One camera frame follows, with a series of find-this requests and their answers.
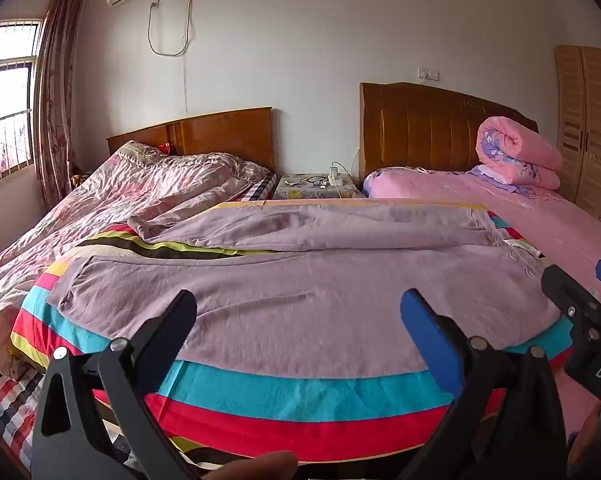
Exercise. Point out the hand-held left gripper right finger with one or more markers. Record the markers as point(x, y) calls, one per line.
point(425, 331)

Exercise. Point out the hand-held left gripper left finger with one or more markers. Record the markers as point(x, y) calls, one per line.
point(178, 316)

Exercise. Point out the grey purple pants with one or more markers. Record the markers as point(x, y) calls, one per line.
point(305, 300)

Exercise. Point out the person's left hand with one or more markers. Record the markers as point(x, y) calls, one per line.
point(253, 467)

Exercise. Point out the pink bed sheet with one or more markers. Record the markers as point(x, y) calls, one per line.
point(545, 225)

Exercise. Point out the striped colourful blanket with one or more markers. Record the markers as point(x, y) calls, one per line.
point(280, 402)

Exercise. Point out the pink floral quilt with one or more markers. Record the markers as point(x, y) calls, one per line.
point(130, 190)

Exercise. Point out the rolled pink quilt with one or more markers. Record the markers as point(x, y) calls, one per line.
point(515, 150)

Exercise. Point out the light wooden wardrobe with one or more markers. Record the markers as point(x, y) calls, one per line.
point(587, 130)

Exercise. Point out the pink pillow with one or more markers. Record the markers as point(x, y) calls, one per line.
point(415, 185)

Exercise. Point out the bedside table with floral cloth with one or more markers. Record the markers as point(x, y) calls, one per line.
point(300, 191)

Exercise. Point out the white power strip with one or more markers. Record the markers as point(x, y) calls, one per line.
point(336, 177)

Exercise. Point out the plain wooden headboard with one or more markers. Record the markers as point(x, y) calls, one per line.
point(220, 135)

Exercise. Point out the black glasses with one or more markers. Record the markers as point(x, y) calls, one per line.
point(311, 180)

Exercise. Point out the checked bed sheet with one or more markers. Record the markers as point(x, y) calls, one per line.
point(5, 402)

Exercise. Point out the brown patterned curtain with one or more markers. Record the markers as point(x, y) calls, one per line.
point(58, 100)

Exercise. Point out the barred window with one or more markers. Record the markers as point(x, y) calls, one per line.
point(5, 110)

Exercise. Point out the white wall socket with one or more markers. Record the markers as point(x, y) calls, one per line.
point(429, 74)

